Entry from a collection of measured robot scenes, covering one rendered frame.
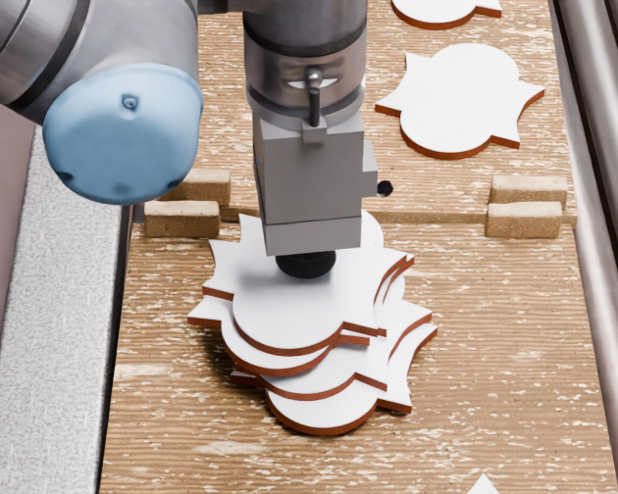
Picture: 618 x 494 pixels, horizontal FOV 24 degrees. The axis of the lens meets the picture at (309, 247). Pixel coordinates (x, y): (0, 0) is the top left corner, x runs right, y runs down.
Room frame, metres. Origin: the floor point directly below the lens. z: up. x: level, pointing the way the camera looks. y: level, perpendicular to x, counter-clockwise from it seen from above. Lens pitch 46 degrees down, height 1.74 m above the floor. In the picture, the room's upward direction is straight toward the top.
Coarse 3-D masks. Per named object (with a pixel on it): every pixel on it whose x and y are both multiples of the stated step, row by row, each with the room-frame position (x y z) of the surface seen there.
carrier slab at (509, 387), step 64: (192, 256) 0.77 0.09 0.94; (448, 256) 0.77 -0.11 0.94; (512, 256) 0.77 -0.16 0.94; (576, 256) 0.77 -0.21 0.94; (128, 320) 0.70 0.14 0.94; (448, 320) 0.70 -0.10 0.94; (512, 320) 0.70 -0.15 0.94; (576, 320) 0.70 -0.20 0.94; (128, 384) 0.64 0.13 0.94; (192, 384) 0.64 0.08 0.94; (448, 384) 0.64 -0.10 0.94; (512, 384) 0.64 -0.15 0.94; (576, 384) 0.64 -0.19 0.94; (128, 448) 0.58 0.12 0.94; (192, 448) 0.58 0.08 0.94; (256, 448) 0.58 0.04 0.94; (320, 448) 0.58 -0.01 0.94; (384, 448) 0.58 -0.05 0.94; (448, 448) 0.58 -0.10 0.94; (512, 448) 0.58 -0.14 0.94; (576, 448) 0.58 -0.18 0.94
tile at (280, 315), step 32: (256, 224) 0.74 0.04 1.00; (256, 256) 0.71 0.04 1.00; (352, 256) 0.71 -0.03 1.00; (384, 256) 0.71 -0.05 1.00; (224, 288) 0.68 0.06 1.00; (256, 288) 0.68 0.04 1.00; (288, 288) 0.68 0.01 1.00; (320, 288) 0.68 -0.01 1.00; (352, 288) 0.67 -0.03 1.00; (256, 320) 0.65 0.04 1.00; (288, 320) 0.65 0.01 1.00; (320, 320) 0.65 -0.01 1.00; (352, 320) 0.65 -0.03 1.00; (288, 352) 0.62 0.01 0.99
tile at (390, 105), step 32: (416, 64) 0.99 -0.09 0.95; (448, 64) 0.99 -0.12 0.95; (480, 64) 0.99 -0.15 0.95; (512, 64) 0.99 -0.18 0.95; (416, 96) 0.95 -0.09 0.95; (448, 96) 0.95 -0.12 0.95; (480, 96) 0.95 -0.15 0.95; (512, 96) 0.95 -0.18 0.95; (416, 128) 0.90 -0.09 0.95; (448, 128) 0.90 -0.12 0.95; (480, 128) 0.90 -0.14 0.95; (512, 128) 0.90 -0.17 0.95
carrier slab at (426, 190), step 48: (384, 0) 1.10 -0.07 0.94; (528, 0) 1.10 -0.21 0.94; (240, 48) 1.03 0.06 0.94; (384, 48) 1.03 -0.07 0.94; (432, 48) 1.03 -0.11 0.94; (528, 48) 1.03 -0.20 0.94; (240, 96) 0.96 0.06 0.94; (384, 96) 0.96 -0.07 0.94; (240, 144) 0.90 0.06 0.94; (384, 144) 0.90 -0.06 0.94; (528, 144) 0.90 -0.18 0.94; (240, 192) 0.84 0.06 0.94; (432, 192) 0.84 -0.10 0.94; (480, 192) 0.84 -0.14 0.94
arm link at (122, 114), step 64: (0, 0) 0.53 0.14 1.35; (64, 0) 0.55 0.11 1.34; (128, 0) 0.58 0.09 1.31; (0, 64) 0.52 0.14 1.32; (64, 64) 0.53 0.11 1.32; (128, 64) 0.53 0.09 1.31; (192, 64) 0.56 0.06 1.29; (64, 128) 0.50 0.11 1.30; (128, 128) 0.51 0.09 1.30; (192, 128) 0.52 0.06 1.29; (128, 192) 0.50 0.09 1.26
